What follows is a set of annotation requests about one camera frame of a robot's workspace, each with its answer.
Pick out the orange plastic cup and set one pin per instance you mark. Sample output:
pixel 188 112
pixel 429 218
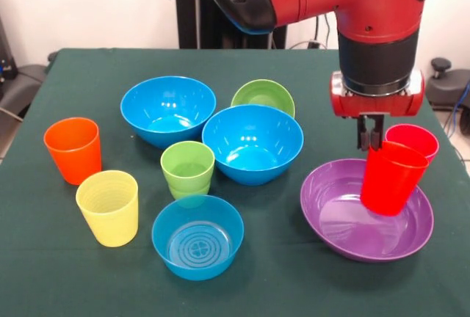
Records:
pixel 73 155

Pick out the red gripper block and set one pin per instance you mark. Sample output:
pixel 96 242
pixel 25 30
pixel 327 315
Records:
pixel 374 106

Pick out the red plastic cup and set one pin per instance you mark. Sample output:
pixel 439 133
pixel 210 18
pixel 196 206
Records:
pixel 391 185

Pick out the pink plastic cup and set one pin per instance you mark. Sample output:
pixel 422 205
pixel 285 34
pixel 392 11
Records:
pixel 415 137

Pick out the small patterned blue bowl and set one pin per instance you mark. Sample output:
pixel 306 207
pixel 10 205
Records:
pixel 198 269

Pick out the large blue plastic bowl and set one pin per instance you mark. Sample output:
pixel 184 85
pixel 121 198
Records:
pixel 253 137
pixel 167 104

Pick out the dark green tablecloth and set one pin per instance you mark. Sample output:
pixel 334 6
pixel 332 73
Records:
pixel 257 295

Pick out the green plastic cup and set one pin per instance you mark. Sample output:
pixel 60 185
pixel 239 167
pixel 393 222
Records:
pixel 183 194
pixel 187 166

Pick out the purple plastic bowl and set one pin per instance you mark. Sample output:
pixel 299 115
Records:
pixel 338 221

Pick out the green plastic bowl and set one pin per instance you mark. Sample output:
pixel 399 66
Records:
pixel 262 93

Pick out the dark grey machine foot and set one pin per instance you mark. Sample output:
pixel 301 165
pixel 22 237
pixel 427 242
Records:
pixel 448 86
pixel 22 86

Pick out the yellow plastic cup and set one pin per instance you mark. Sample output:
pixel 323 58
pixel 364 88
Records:
pixel 110 218

